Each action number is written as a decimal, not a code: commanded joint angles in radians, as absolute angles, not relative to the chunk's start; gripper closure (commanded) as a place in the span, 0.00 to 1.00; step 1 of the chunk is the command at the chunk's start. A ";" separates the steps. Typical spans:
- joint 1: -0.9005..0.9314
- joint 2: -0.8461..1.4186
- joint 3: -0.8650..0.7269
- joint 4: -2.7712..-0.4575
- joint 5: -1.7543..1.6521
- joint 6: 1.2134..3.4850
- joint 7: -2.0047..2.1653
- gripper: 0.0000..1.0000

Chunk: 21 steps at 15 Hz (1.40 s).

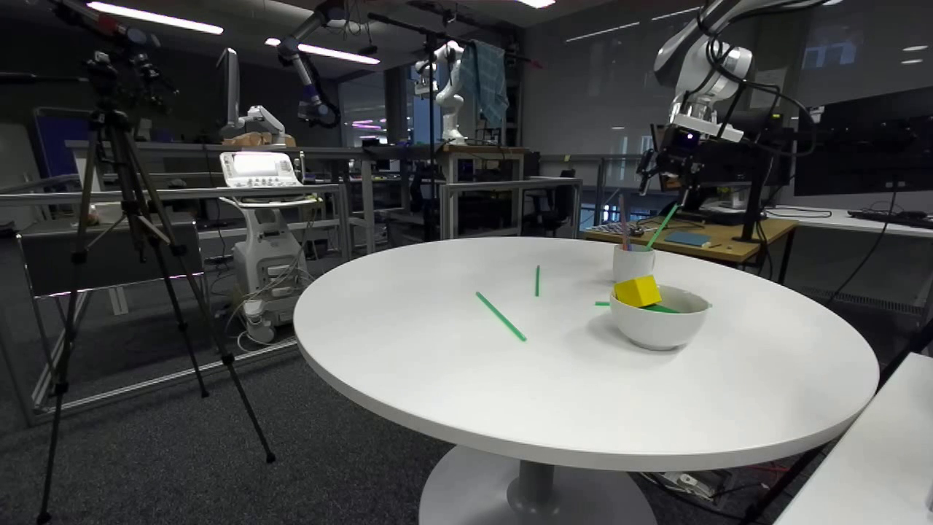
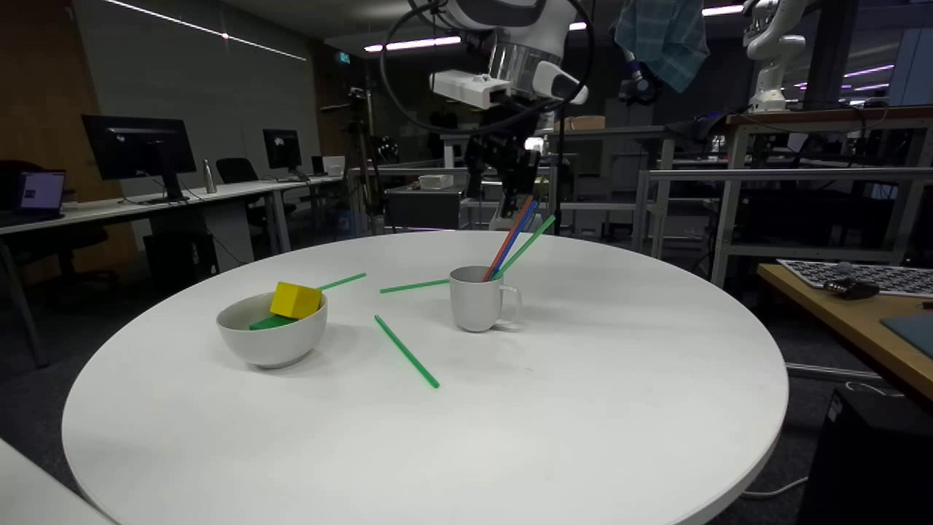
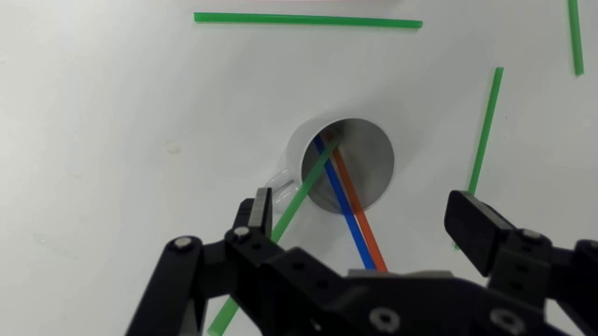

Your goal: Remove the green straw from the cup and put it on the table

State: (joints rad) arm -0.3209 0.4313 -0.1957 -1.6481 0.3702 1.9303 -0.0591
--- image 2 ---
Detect large black monitor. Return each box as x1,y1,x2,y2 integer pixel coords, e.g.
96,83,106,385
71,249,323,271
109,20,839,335
80,114,201,204

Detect blue straw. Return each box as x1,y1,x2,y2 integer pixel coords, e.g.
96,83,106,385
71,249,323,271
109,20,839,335
489,198,542,281

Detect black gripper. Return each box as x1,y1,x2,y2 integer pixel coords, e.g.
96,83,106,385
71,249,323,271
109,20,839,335
462,102,548,223

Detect black box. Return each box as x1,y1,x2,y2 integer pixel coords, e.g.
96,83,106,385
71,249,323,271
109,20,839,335
796,383,933,525

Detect ceiling light strip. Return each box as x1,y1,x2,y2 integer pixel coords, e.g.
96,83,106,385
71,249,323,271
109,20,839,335
102,0,312,64

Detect short ceiling light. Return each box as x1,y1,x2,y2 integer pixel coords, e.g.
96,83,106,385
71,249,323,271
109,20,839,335
361,35,466,55

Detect wooden desk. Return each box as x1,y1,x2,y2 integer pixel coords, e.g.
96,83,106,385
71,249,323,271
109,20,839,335
756,258,933,404

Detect orange straw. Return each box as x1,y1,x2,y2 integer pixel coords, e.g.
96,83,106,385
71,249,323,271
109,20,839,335
481,194,536,284

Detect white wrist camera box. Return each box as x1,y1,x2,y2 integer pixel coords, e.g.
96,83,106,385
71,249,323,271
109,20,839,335
425,68,514,114

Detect white ceramic bowl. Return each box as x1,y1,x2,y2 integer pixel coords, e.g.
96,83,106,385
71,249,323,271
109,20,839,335
214,290,329,372

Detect white keyboard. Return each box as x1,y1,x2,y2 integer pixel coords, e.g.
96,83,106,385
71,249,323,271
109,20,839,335
777,255,933,302

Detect black computer mouse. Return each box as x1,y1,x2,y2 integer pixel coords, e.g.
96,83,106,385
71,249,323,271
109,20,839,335
825,276,883,305

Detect dark mouse pad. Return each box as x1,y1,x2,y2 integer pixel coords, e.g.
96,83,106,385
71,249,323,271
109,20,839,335
877,309,933,363

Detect small black monitor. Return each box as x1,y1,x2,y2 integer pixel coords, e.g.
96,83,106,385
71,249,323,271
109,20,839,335
261,125,306,178

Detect white ceramic mug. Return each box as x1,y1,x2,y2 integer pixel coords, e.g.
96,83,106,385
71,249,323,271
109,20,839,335
446,262,526,335

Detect teal hanging cloth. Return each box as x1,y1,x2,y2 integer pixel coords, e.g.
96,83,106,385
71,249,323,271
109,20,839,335
613,0,714,96

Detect grey metal frame bench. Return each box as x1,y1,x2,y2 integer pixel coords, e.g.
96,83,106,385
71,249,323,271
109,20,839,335
632,102,933,290

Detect open laptop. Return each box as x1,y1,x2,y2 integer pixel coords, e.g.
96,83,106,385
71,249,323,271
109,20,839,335
0,163,71,225

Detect yellow toy block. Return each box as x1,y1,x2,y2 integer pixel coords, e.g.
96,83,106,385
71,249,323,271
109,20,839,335
269,281,326,325

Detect long green straw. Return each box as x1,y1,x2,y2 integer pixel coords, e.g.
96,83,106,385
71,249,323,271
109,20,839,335
371,312,443,391

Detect white table corner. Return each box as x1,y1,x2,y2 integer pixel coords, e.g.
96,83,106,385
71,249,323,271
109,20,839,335
0,435,112,525

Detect long white office desk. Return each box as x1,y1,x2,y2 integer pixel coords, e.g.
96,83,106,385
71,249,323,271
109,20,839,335
0,173,350,369

